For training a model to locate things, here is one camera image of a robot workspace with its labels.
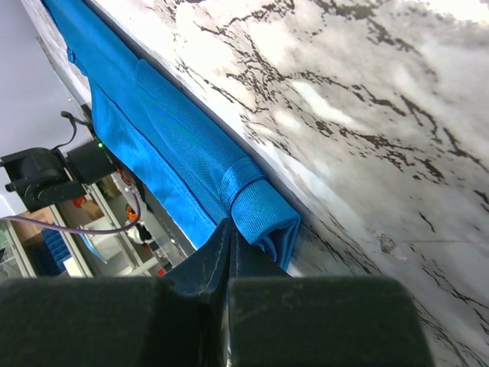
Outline blue satin napkin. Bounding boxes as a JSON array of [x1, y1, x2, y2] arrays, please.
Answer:
[[44, 1, 300, 268]]

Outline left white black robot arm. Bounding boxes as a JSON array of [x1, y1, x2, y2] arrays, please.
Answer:
[[1, 141, 116, 218]]

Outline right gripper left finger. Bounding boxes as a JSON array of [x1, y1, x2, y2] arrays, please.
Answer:
[[1, 219, 232, 366]]

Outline background storage shelf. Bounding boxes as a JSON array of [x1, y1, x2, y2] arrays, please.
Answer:
[[1, 177, 172, 280]]

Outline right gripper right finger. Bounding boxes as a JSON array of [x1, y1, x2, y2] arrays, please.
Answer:
[[227, 230, 434, 366]]

